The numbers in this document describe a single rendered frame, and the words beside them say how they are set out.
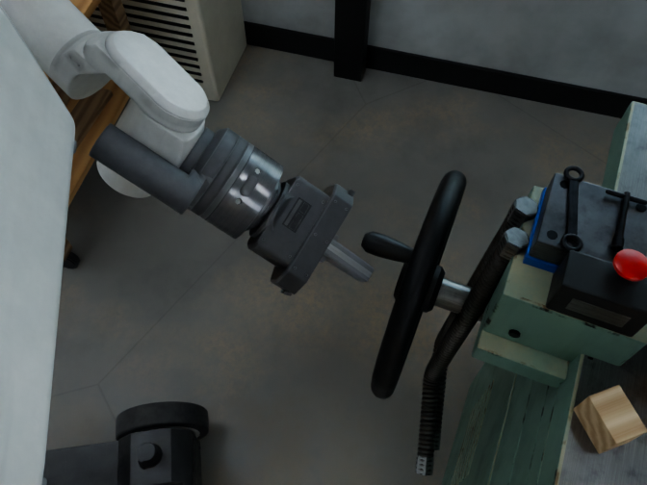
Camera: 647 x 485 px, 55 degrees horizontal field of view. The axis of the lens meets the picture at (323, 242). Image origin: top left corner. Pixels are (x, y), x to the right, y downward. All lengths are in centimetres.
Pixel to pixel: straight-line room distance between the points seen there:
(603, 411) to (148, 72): 50
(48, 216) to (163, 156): 32
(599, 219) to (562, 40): 142
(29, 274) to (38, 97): 9
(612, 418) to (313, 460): 99
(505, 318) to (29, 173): 48
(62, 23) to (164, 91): 12
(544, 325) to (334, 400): 97
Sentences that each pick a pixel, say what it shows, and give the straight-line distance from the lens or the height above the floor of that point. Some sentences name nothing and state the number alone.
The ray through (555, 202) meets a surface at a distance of 63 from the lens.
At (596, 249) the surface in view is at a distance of 61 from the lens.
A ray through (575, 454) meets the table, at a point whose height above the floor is 90.
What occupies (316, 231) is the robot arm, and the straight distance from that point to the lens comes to 61.
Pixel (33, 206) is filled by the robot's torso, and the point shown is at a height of 128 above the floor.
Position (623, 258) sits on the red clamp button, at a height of 102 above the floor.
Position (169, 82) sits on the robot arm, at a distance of 59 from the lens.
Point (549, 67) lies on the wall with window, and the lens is 209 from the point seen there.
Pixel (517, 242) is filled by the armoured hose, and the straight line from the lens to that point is 63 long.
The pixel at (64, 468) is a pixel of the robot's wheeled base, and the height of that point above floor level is 17.
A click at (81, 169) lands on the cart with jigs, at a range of 177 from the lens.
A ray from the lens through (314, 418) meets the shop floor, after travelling 154.
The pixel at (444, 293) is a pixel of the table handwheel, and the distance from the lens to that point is 75.
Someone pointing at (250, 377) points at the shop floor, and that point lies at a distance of 158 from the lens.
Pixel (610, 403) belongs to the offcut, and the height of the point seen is 94.
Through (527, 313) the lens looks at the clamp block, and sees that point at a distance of 63.
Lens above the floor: 148
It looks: 59 degrees down
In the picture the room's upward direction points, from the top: straight up
